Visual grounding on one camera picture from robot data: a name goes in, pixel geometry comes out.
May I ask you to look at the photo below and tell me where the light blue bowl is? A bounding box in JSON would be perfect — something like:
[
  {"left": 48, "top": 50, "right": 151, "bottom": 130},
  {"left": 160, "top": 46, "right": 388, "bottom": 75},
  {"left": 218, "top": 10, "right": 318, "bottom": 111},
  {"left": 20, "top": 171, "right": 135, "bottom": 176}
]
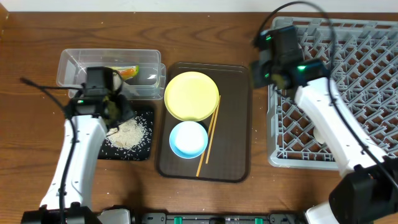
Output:
[{"left": 169, "top": 121, "right": 208, "bottom": 159}]

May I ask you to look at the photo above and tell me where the clear plastic waste bin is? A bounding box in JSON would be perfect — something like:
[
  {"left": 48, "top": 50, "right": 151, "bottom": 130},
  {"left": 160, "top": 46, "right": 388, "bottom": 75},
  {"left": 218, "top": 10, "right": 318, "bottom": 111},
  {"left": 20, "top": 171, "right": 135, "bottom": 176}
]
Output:
[{"left": 57, "top": 49, "right": 166, "bottom": 100}]

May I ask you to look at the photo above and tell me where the wooden chopstick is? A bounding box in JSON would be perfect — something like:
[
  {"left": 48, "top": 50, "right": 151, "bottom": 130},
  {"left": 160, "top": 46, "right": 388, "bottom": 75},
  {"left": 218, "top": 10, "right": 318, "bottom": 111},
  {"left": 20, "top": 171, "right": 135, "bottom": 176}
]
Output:
[
  {"left": 205, "top": 95, "right": 221, "bottom": 164},
  {"left": 196, "top": 109, "right": 217, "bottom": 177}
]

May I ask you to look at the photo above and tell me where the white tissue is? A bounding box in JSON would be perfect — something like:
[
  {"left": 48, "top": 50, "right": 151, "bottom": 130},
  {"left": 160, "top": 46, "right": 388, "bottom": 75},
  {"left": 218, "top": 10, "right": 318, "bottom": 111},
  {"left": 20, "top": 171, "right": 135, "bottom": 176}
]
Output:
[{"left": 113, "top": 73, "right": 123, "bottom": 92}]

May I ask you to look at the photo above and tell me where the yellow round plate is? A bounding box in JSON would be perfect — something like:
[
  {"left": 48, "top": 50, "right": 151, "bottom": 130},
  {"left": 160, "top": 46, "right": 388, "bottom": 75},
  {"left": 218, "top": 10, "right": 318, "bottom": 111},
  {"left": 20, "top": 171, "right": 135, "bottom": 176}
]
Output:
[{"left": 164, "top": 72, "right": 220, "bottom": 121}]

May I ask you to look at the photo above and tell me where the black plastic tray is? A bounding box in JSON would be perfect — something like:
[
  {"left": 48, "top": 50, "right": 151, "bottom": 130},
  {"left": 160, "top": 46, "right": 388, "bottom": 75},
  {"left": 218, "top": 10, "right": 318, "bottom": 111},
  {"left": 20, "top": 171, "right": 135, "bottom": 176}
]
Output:
[{"left": 71, "top": 101, "right": 156, "bottom": 161}]

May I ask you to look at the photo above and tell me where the grey plastic dishwasher rack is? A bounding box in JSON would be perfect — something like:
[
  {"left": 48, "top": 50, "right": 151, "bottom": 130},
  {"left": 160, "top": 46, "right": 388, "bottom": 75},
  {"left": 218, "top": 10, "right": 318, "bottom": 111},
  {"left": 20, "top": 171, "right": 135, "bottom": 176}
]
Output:
[{"left": 267, "top": 19, "right": 397, "bottom": 170}]

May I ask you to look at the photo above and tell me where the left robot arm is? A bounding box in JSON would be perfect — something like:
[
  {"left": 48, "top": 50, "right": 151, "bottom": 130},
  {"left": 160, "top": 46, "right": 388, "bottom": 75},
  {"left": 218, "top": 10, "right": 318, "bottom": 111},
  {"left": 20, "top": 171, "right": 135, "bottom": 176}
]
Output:
[{"left": 21, "top": 95, "right": 135, "bottom": 223}]

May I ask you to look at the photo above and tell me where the pile of rice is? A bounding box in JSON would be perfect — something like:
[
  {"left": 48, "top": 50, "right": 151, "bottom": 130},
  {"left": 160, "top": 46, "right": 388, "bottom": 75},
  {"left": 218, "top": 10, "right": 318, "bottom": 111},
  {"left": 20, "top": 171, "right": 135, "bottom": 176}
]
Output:
[{"left": 98, "top": 113, "right": 154, "bottom": 161}]

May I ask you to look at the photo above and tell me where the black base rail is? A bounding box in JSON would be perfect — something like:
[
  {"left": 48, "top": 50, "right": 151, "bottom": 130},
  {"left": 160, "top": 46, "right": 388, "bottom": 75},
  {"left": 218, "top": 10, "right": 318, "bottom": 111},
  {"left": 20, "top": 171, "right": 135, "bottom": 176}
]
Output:
[{"left": 96, "top": 205, "right": 308, "bottom": 224}]

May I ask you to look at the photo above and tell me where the white green cup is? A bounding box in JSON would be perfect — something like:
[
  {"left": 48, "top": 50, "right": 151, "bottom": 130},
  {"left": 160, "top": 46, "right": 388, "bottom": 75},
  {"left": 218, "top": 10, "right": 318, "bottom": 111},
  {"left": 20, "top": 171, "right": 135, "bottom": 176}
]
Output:
[{"left": 313, "top": 128, "right": 325, "bottom": 144}]

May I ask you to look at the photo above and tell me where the green orange snack wrapper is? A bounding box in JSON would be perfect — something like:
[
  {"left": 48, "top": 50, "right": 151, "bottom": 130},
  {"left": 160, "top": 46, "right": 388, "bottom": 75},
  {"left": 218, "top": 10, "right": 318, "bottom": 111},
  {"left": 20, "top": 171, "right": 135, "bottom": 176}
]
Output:
[{"left": 111, "top": 65, "right": 139, "bottom": 80}]

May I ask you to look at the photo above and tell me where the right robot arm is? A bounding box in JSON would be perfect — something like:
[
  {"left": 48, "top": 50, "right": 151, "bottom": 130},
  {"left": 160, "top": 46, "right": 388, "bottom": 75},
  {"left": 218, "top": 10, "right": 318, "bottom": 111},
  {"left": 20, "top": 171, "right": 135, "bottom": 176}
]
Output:
[{"left": 251, "top": 47, "right": 397, "bottom": 223}]

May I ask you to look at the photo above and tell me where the dark brown serving tray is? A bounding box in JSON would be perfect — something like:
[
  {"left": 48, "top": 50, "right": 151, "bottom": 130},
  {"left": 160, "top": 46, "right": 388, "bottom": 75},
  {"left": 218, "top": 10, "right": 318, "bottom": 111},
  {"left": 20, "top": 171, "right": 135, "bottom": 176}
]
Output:
[{"left": 155, "top": 62, "right": 252, "bottom": 183}]

